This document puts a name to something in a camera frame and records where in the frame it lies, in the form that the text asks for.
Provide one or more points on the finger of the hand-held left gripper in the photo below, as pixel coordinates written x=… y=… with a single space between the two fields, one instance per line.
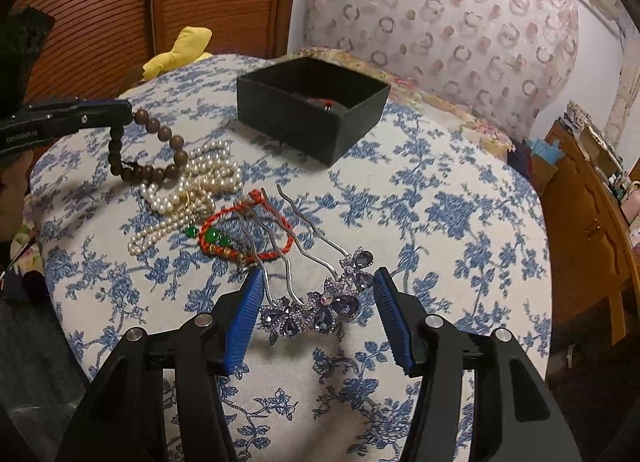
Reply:
x=95 y=114

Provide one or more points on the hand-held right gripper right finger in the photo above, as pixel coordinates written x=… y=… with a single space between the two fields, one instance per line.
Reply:
x=391 y=314

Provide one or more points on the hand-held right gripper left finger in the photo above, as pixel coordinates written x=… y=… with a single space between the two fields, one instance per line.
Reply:
x=244 y=312

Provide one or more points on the purple rhinestone hair comb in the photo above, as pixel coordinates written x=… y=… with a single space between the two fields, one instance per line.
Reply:
x=310 y=287

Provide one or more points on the green gem pendant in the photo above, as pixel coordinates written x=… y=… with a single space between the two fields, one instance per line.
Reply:
x=190 y=231

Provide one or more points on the black jewelry box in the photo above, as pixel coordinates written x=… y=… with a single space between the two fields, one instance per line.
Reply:
x=312 y=106

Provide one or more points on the yellow cloth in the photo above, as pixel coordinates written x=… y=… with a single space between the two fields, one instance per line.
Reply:
x=175 y=54

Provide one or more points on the wooden louvered wardrobe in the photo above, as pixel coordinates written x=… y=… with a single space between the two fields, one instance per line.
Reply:
x=150 y=6

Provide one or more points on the blue floral bedspread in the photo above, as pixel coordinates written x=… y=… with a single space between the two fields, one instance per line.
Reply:
x=310 y=202

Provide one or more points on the wooden cabinet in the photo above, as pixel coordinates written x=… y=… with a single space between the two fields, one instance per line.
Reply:
x=582 y=242

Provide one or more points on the patterned sheer curtain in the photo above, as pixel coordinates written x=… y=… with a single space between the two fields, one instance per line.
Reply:
x=440 y=21

